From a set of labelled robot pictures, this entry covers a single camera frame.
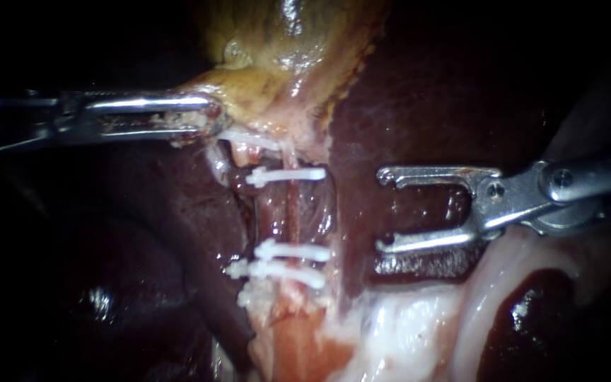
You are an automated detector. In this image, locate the right arm instrument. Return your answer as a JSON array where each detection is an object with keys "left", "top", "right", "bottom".
[{"left": 483, "top": 156, "right": 611, "bottom": 238}]

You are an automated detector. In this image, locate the left arm instrument jaw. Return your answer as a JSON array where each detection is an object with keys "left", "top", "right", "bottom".
[
  {"left": 85, "top": 114, "right": 224, "bottom": 147},
  {"left": 83, "top": 93, "right": 221, "bottom": 119}
]

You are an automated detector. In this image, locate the right arm instrument jaw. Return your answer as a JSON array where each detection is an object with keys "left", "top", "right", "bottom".
[
  {"left": 376, "top": 165, "right": 503, "bottom": 200},
  {"left": 374, "top": 220, "right": 503, "bottom": 255}
]

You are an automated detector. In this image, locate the left arm instrument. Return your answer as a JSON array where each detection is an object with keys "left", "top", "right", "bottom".
[{"left": 0, "top": 90, "right": 90, "bottom": 155}]

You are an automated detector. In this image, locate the gallbladder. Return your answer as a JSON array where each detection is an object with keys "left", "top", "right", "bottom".
[{"left": 175, "top": 0, "right": 391, "bottom": 166}]

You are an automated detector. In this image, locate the thin tube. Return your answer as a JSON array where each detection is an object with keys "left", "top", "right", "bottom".
[
  {"left": 281, "top": 143, "right": 306, "bottom": 250},
  {"left": 207, "top": 139, "right": 264, "bottom": 187}
]

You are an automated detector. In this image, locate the white clip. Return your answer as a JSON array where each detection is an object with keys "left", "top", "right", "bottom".
[
  {"left": 245, "top": 166, "right": 327, "bottom": 188},
  {"left": 254, "top": 238, "right": 332, "bottom": 263},
  {"left": 224, "top": 258, "right": 327, "bottom": 290}
]

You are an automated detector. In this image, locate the dark red liver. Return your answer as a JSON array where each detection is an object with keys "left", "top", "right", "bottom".
[{"left": 0, "top": 0, "right": 611, "bottom": 382}]

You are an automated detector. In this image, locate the pale fatty tissue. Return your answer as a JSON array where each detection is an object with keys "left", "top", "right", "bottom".
[{"left": 236, "top": 225, "right": 611, "bottom": 382}]

